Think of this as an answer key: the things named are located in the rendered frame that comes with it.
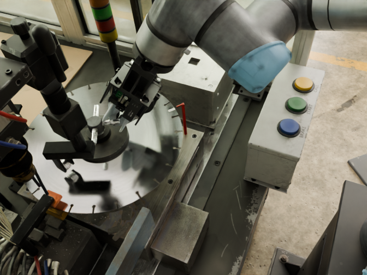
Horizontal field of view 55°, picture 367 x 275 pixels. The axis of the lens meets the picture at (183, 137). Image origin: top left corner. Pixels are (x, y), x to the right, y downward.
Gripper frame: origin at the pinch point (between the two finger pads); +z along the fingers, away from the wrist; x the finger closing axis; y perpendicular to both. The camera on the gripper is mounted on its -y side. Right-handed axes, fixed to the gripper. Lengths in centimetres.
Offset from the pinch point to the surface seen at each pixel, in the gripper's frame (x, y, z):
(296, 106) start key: 31.5, -19.7, -13.3
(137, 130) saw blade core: 4.5, -1.4, 1.4
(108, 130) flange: -0.3, 2.1, 2.1
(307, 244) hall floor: 93, -44, 52
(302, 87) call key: 31.6, -25.8, -14.6
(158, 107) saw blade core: 5.8, -8.2, -0.8
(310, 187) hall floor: 90, -72, 48
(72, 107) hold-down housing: -5.8, 12.5, -10.4
